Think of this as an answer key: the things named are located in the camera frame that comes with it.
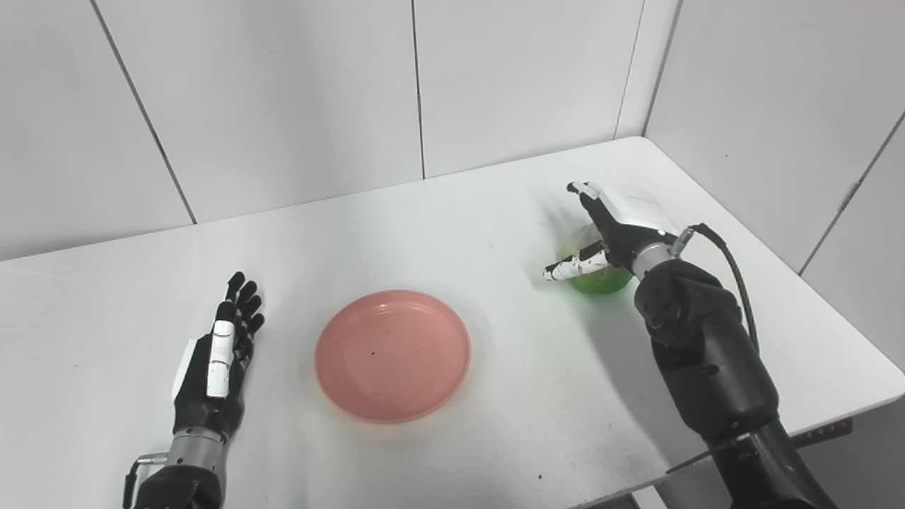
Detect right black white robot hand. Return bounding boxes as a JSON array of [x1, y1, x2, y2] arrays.
[[543, 181, 678, 282]]

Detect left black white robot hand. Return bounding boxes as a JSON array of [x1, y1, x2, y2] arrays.
[[171, 271, 266, 440]]

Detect green white cabbage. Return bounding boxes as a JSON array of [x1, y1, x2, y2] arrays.
[[556, 223, 635, 295]]

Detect pink round plate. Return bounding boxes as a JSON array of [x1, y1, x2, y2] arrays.
[[315, 289, 472, 425]]

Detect black table control panel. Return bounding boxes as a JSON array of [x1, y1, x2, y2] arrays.
[[790, 418, 854, 447]]

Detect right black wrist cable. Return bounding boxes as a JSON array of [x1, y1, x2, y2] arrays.
[[669, 223, 761, 354]]

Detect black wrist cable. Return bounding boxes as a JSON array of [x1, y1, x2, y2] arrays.
[[669, 223, 761, 354], [122, 453, 170, 509]]

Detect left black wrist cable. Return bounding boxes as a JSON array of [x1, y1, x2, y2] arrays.
[[122, 453, 170, 509]]

